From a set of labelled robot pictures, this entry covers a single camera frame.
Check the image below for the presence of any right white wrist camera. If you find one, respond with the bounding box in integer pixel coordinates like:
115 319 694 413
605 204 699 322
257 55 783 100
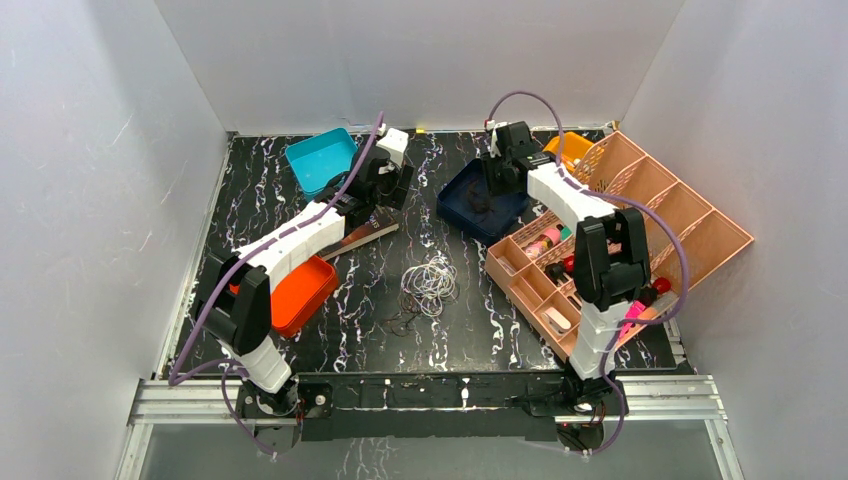
484 119 509 158

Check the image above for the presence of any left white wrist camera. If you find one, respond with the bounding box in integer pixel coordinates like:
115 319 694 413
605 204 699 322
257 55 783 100
376 124 409 167

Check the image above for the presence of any orange plastic bin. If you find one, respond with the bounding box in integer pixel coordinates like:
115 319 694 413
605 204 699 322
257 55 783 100
229 254 340 340

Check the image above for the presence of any red black small tool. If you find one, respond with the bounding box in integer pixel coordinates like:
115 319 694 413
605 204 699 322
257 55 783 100
638 277 671 307

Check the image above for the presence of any pink desk organizer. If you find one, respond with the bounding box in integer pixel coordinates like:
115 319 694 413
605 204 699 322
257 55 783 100
485 132 753 360

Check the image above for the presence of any dark blue plastic bin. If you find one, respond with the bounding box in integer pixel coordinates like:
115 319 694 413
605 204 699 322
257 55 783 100
436 158 529 246

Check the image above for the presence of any brown cable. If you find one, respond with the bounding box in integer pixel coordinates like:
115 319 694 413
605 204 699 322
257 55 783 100
463 182 498 217

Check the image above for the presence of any teal plastic bin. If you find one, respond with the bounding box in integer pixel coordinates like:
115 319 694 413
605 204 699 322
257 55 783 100
285 128 357 200

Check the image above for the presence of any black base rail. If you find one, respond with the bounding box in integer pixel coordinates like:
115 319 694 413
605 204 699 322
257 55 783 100
234 367 630 453

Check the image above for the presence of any yellow plastic bin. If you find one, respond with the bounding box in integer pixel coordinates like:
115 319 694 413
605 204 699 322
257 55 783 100
544 132 594 173

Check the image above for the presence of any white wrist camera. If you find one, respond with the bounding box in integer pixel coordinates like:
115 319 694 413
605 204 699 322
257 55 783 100
376 124 409 167
484 119 509 158

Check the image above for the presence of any paperback book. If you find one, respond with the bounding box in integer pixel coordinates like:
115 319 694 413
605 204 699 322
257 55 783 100
318 206 399 261

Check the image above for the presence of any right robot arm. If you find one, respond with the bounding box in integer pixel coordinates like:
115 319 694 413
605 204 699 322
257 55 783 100
481 121 650 414

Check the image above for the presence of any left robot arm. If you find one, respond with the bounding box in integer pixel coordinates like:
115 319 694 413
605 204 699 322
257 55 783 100
192 159 414 416

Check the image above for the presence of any pink eraser block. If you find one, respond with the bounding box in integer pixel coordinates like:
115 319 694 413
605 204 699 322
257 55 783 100
619 301 646 338

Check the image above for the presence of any cable bundle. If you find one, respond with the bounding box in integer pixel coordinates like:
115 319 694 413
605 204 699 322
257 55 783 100
386 251 462 338

